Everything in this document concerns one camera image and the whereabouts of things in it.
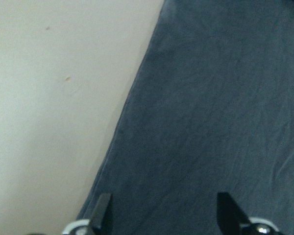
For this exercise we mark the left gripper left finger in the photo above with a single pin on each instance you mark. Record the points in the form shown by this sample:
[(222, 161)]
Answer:
[(102, 215)]

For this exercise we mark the black printed t-shirt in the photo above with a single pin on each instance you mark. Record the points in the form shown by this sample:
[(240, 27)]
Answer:
[(211, 109)]

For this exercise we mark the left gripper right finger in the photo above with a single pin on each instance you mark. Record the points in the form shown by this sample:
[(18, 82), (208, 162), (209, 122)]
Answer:
[(231, 219)]

